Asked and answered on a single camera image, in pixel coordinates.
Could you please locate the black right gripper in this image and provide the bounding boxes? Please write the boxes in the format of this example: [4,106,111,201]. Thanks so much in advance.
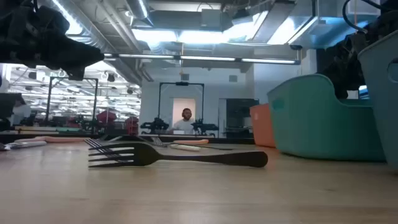
[323,32,368,100]

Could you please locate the grey-teal plastic bin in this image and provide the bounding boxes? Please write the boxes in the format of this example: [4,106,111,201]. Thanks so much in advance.
[357,30,398,170]

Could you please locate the grey ceiling box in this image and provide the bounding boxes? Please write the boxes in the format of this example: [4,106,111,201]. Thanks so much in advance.
[200,8,225,29]

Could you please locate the person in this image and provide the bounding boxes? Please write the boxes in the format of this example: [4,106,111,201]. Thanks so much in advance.
[11,96,32,126]
[172,108,196,135]

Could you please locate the orange plastic bin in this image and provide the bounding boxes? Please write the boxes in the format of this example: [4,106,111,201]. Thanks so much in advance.
[249,103,277,148]

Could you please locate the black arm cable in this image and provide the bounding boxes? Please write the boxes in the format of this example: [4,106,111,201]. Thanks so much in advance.
[341,0,385,34]

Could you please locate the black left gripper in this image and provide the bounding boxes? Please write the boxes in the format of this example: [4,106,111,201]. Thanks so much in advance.
[18,34,105,82]

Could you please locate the teal plastic bin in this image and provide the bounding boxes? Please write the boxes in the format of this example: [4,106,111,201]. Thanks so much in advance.
[267,73,386,162]

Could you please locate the red cart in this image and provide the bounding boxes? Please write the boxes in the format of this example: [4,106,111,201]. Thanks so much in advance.
[124,116,140,136]

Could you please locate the white-handled utensils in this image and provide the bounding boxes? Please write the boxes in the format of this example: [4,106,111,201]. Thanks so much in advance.
[150,136,201,152]

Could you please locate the red background object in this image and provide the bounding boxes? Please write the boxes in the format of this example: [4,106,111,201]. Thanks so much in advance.
[96,110,118,124]

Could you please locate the long ceiling light strip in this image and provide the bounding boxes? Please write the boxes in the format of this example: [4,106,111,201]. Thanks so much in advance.
[102,52,301,65]

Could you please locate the dark cabinet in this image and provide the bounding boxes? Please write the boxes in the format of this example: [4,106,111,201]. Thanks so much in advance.
[225,98,260,139]

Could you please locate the black gantry frame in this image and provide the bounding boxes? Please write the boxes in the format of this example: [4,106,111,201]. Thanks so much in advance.
[157,82,205,131]
[45,77,100,127]

